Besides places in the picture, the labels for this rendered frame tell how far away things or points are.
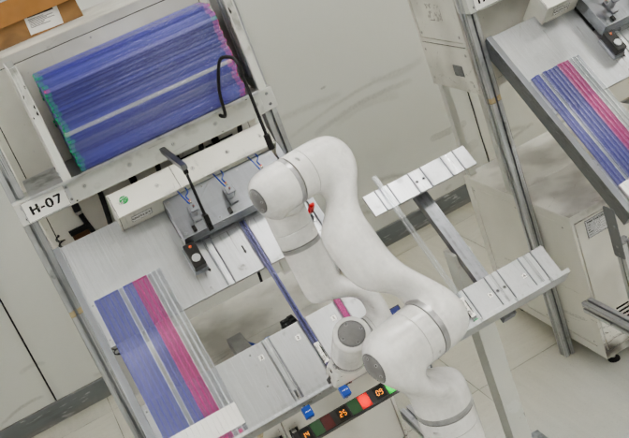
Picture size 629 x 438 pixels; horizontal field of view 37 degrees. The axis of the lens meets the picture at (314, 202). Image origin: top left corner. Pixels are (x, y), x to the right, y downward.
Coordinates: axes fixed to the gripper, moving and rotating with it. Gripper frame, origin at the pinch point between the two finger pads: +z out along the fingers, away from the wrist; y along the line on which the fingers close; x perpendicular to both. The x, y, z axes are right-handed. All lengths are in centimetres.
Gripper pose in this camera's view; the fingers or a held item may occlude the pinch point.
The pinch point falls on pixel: (345, 376)
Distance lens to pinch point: 234.5
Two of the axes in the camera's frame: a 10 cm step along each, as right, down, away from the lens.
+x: -5.1, -7.7, 4.0
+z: -0.1, 4.7, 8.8
